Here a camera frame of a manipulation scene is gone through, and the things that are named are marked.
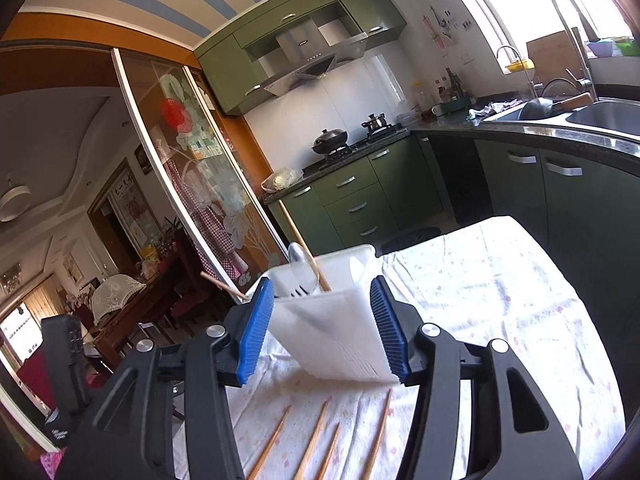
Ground small steel faucet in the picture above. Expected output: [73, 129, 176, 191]
[496, 45, 539, 99]

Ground metal spoon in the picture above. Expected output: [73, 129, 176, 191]
[287, 242, 322, 297]

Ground condiment bottles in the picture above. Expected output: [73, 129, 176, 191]
[434, 67, 476, 101]

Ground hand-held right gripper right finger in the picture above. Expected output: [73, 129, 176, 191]
[370, 276, 584, 480]

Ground plain wooden chopstick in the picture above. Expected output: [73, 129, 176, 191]
[277, 201, 332, 293]
[292, 401, 331, 480]
[201, 271, 248, 299]
[315, 423, 342, 480]

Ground round ceiling lamp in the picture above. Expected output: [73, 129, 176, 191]
[0, 172, 32, 224]

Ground green base cabinets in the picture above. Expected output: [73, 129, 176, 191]
[264, 131, 640, 281]

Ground steel kitchen sink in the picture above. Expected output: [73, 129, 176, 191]
[481, 98, 640, 137]

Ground crumpled dish rag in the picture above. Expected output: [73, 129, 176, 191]
[467, 101, 524, 121]

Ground black gas stove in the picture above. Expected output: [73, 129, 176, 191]
[320, 124, 409, 162]

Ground red chair cover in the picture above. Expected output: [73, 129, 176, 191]
[17, 354, 57, 412]

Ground plastic bag of food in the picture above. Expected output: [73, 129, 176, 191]
[260, 167, 304, 192]

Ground sliding glass door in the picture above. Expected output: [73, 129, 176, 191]
[112, 47, 292, 307]

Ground wooden cutting board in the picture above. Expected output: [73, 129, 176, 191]
[525, 27, 586, 72]

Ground red checked apron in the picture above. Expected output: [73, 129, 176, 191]
[165, 160, 249, 282]

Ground red-ended wooden chopstick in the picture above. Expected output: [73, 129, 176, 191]
[247, 406, 292, 480]
[360, 390, 393, 480]

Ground black lidded wok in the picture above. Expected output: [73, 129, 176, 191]
[310, 128, 350, 156]

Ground kitchen window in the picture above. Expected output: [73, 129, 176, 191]
[434, 0, 640, 92]

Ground wooden dining table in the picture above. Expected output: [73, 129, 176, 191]
[84, 254, 182, 362]

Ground tall steel faucet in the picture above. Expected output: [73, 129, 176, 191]
[547, 0, 599, 104]

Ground white plastic utensil holder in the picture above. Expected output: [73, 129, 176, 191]
[257, 244, 402, 387]

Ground hanging wall decorations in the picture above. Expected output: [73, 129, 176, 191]
[422, 0, 474, 52]

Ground white floral tablecloth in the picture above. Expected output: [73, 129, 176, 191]
[172, 216, 629, 480]

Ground white lace cover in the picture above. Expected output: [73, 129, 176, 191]
[89, 277, 147, 327]

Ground pale blue bowl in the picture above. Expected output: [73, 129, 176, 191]
[585, 39, 616, 59]

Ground pink patterned clothing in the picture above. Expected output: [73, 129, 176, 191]
[39, 451, 67, 480]

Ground steel range hood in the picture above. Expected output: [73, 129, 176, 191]
[259, 2, 372, 97]

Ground dark stone countertop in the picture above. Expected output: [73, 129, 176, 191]
[262, 107, 640, 178]

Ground green wall cabinets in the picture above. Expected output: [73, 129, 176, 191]
[194, 0, 407, 115]

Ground green bottle rack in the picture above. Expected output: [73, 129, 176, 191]
[429, 97, 476, 119]

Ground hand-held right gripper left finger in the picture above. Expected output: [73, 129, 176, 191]
[60, 277, 277, 480]

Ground black pan with wooden handle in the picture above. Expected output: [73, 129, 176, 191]
[519, 92, 594, 121]

